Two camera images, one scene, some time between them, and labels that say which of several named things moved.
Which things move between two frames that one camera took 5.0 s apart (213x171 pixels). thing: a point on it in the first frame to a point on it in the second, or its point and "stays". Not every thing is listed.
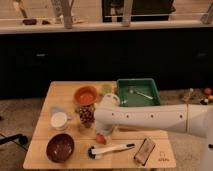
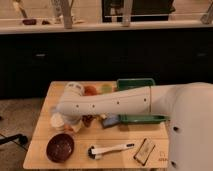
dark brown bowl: [60, 148] stays
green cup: [107, 88] stays
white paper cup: [58, 120] stays
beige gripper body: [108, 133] to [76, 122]
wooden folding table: [65, 136] stays
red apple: [100, 138] to [68, 128]
